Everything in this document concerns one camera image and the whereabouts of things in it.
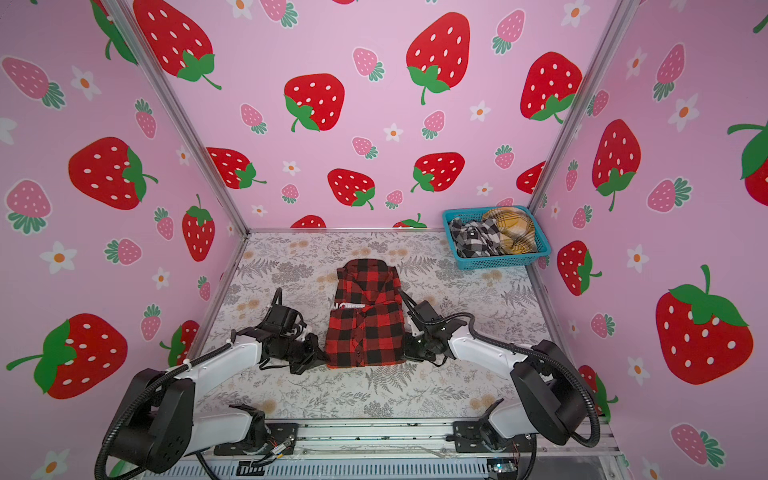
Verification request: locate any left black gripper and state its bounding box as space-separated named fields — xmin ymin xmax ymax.
xmin=282 ymin=332 xmax=333 ymax=372

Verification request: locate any red black plaid shirt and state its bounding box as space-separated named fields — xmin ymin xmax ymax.
xmin=324 ymin=259 xmax=405 ymax=369

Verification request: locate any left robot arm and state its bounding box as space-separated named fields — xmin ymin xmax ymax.
xmin=94 ymin=305 xmax=329 ymax=479

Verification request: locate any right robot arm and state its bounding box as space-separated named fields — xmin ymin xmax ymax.
xmin=403 ymin=295 xmax=601 ymax=451

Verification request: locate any teal plastic basket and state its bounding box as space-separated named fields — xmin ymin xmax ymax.
xmin=443 ymin=206 xmax=552 ymax=270

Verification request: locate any black white plaid shirt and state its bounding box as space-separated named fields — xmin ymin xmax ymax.
xmin=449 ymin=218 xmax=503 ymax=259

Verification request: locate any yellow plaid shirt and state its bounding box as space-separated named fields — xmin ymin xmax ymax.
xmin=483 ymin=207 xmax=538 ymax=255

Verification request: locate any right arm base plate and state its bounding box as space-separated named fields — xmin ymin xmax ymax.
xmin=446 ymin=420 xmax=536 ymax=454

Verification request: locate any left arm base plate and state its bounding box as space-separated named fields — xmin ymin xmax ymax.
xmin=213 ymin=422 xmax=299 ymax=457

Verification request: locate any aluminium front rail frame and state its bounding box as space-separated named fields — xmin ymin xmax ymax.
xmin=160 ymin=418 xmax=632 ymax=479

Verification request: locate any left corner aluminium post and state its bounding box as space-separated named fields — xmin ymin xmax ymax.
xmin=104 ymin=0 xmax=249 ymax=238

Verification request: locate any corner aluminium post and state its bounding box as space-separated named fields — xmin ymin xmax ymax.
xmin=528 ymin=0 xmax=640 ymax=211
xmin=104 ymin=0 xmax=249 ymax=238

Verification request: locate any right corner aluminium post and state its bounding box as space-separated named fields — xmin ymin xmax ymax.
xmin=528 ymin=0 xmax=640 ymax=211

